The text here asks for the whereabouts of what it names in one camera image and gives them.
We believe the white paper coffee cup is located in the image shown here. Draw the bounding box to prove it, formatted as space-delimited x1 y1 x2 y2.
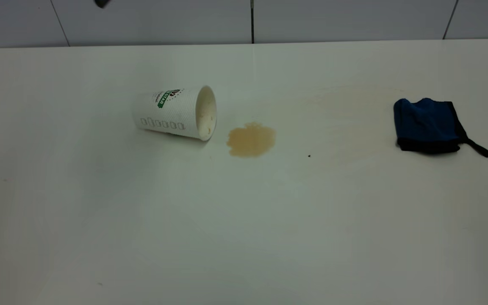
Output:
132 85 218 141

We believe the blue black-edged cloth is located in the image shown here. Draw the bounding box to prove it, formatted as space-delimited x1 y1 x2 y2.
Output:
393 98 488 158

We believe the brown coffee spill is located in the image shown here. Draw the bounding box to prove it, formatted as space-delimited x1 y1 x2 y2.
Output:
226 122 277 158

